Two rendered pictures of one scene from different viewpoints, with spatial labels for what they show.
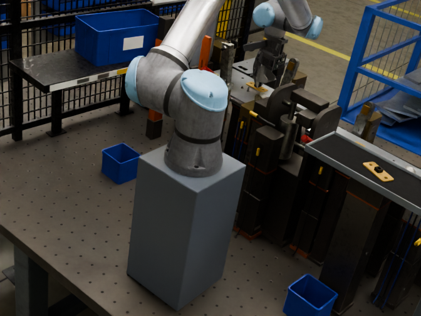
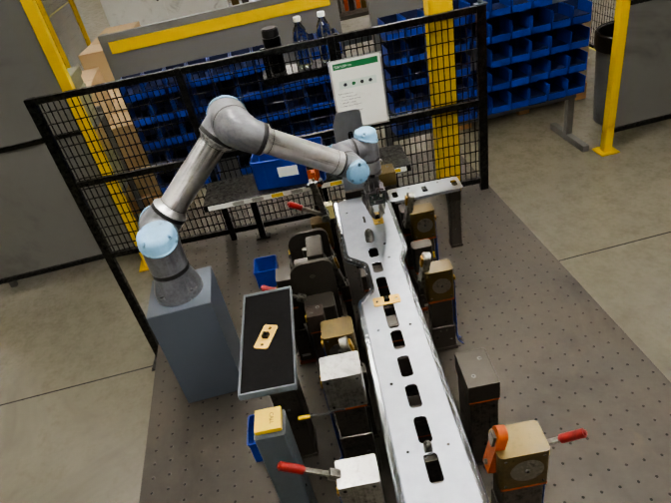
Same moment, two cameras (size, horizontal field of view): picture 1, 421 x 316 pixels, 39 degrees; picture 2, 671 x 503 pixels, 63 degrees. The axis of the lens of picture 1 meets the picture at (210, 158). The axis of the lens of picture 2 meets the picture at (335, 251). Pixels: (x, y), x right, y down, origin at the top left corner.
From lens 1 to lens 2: 1.63 m
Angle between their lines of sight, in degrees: 43
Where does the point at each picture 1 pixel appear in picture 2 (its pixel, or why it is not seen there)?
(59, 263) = not seen: hidden behind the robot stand
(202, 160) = (162, 292)
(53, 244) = not seen: hidden behind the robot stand
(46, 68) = (223, 191)
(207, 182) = (163, 311)
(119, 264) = not seen: hidden behind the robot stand
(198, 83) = (144, 235)
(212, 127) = (158, 269)
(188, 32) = (173, 188)
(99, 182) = (250, 283)
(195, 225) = (163, 342)
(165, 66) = (150, 216)
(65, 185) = (226, 281)
